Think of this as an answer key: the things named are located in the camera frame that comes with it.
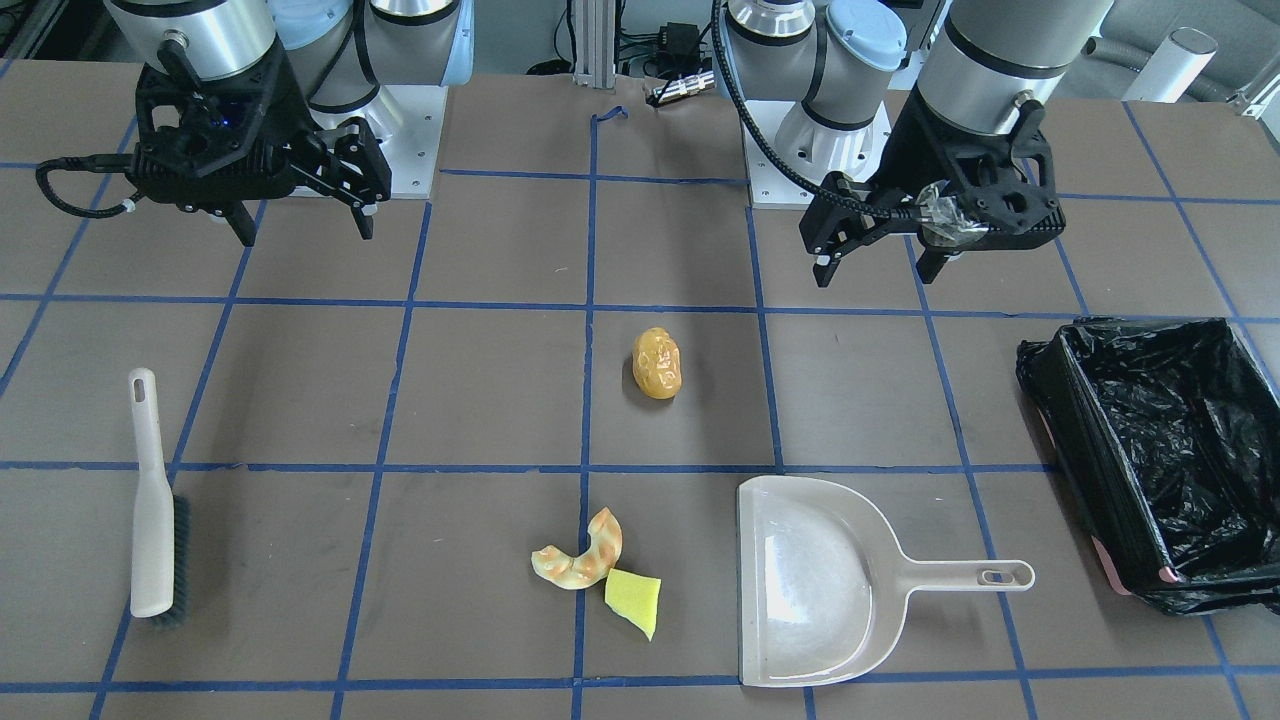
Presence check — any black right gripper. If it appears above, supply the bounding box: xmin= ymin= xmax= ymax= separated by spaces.
xmin=129 ymin=40 xmax=392 ymax=249

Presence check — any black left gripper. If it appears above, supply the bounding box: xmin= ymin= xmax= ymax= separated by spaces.
xmin=799 ymin=88 xmax=1064 ymax=288

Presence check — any yellow potato toy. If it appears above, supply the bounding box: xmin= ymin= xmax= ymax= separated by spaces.
xmin=631 ymin=327 xmax=684 ymax=400

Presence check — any beige plastic dustpan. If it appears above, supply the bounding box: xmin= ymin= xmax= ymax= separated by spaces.
xmin=737 ymin=475 xmax=1036 ymax=688

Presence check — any beige hand brush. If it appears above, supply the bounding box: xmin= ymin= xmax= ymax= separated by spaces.
xmin=128 ymin=366 xmax=191 ymax=628

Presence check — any yellow sponge piece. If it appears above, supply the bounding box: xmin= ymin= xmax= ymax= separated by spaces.
xmin=604 ymin=568 xmax=662 ymax=642

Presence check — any croissant toy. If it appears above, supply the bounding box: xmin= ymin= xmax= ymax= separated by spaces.
xmin=530 ymin=507 xmax=625 ymax=591

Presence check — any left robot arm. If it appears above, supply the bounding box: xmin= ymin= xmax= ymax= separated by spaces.
xmin=708 ymin=1 xmax=1111 ymax=288

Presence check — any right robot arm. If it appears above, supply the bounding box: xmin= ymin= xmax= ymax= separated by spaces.
xmin=106 ymin=1 xmax=475 ymax=246

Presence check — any bin with black bag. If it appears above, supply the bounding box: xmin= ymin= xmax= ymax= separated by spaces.
xmin=1015 ymin=318 xmax=1279 ymax=616

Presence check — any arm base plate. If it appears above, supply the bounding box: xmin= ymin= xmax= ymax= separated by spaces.
xmin=355 ymin=85 xmax=449 ymax=200
xmin=742 ymin=94 xmax=913 ymax=211

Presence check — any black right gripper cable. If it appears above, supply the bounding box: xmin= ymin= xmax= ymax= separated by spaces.
xmin=35 ymin=155 xmax=141 ymax=218

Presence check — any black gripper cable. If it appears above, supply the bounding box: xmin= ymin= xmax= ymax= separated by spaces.
xmin=710 ymin=0 xmax=922 ymax=223
xmin=35 ymin=155 xmax=141 ymax=218

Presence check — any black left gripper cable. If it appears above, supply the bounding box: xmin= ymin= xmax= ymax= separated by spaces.
xmin=710 ymin=0 xmax=922 ymax=223

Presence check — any aluminium frame post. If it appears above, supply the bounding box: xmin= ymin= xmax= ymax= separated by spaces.
xmin=566 ymin=1 xmax=618 ymax=92

